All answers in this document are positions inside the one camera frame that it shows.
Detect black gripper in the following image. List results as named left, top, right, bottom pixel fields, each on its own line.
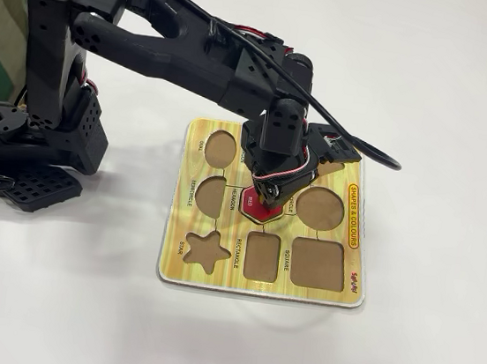
left=231, top=118, right=325, bottom=215

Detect red hexagon piece yellow pin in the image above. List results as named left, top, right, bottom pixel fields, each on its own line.
left=237, top=183, right=288, bottom=228

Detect wooden shape puzzle board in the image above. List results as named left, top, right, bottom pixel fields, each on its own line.
left=154, top=113, right=386, bottom=312

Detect red white servo wire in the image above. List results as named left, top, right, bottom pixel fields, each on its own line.
left=250, top=116, right=325, bottom=191

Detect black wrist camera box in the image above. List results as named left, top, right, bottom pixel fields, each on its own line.
left=303, top=122, right=365, bottom=169

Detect black camera cable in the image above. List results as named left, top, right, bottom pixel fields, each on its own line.
left=192, top=16, right=419, bottom=172

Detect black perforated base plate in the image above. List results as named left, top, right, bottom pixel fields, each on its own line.
left=2, top=160, right=86, bottom=220

